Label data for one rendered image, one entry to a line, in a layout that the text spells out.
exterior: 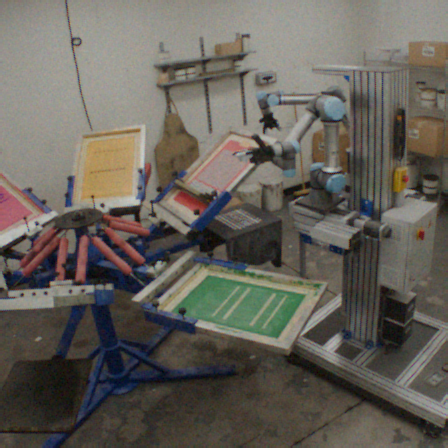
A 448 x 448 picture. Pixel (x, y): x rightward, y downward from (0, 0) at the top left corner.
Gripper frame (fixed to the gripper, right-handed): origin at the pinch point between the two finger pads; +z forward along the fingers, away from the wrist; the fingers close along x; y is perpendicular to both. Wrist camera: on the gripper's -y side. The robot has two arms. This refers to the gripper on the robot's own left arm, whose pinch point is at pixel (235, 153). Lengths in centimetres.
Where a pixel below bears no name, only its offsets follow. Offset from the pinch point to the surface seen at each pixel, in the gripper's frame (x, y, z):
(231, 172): 69, 23, -18
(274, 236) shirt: 70, 75, -44
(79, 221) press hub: 51, 30, 85
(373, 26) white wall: 311, -88, -317
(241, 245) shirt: 64, 73, -17
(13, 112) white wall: 244, -41, 133
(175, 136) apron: 283, 15, -28
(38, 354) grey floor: 131, 151, 147
